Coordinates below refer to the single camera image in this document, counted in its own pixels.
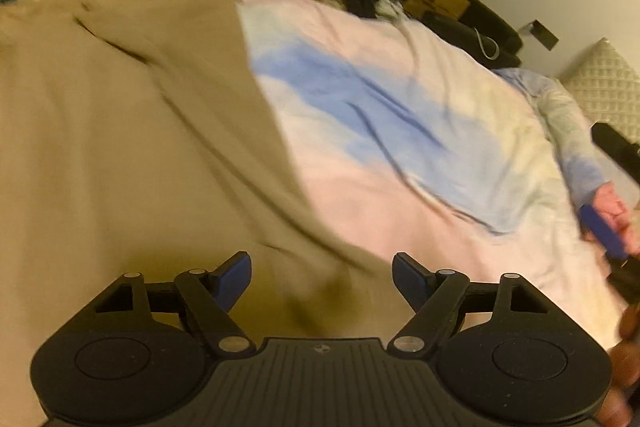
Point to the pastel tie-dye duvet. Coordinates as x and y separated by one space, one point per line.
425 157

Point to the pastel tie-dye pillow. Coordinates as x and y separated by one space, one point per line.
565 122

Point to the tan printed t-shirt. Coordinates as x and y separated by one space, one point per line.
125 132

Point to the black armchair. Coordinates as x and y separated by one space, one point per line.
480 22

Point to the person's right hand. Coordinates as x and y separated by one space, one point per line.
627 324

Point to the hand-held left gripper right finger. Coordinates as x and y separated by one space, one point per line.
412 282

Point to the cream quilted headboard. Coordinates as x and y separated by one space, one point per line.
610 82

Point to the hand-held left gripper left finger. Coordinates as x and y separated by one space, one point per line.
232 282

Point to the pink cloth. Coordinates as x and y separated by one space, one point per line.
610 202

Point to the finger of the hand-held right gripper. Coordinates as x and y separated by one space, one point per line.
605 232
617 147

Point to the dark wall socket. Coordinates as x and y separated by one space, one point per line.
542 34

